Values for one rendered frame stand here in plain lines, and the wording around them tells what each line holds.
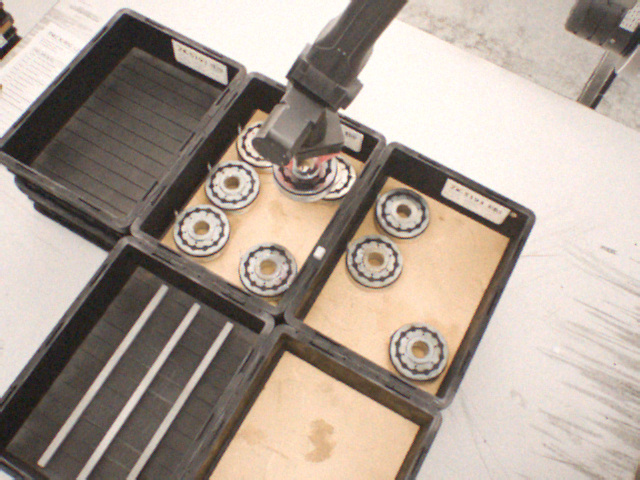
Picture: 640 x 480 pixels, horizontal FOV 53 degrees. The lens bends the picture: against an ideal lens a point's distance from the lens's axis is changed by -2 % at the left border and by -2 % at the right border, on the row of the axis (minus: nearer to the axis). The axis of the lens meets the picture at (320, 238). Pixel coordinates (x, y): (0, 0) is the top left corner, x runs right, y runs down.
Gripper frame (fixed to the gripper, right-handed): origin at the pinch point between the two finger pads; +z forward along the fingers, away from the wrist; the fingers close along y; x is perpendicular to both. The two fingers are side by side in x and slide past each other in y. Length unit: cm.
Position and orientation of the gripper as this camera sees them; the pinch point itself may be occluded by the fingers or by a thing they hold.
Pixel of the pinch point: (304, 160)
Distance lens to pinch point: 104.1
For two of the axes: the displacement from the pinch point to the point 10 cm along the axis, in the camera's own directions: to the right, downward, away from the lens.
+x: -2.5, -9.0, 3.6
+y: 9.7, -2.1, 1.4
